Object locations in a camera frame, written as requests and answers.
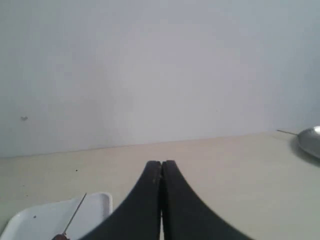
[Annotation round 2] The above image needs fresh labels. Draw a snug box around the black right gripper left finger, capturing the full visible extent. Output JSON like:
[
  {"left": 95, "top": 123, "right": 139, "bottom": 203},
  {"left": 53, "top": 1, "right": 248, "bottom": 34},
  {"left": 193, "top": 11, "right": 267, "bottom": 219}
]
[{"left": 82, "top": 161, "right": 162, "bottom": 240}]

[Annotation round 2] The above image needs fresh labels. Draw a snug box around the round metal plate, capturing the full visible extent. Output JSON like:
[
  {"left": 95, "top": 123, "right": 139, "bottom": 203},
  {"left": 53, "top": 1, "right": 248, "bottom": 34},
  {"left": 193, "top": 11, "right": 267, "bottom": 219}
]
[{"left": 297, "top": 125, "right": 320, "bottom": 159}]

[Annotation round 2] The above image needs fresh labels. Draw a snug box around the thin metal skewer on plate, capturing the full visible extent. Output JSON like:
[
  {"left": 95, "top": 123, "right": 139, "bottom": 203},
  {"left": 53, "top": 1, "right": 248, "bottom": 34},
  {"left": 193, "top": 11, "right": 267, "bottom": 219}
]
[{"left": 276, "top": 129, "right": 298, "bottom": 136}]

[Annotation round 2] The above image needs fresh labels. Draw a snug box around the white plastic tray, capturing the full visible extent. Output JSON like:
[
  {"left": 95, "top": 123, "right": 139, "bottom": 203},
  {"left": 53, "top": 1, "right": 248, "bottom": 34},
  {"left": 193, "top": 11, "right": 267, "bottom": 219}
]
[{"left": 0, "top": 192, "right": 113, "bottom": 240}]

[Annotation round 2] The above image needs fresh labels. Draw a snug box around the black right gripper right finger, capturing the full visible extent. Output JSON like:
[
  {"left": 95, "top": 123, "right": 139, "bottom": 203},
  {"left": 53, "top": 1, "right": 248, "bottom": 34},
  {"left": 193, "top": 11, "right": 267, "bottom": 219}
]
[{"left": 161, "top": 160, "right": 250, "bottom": 240}]

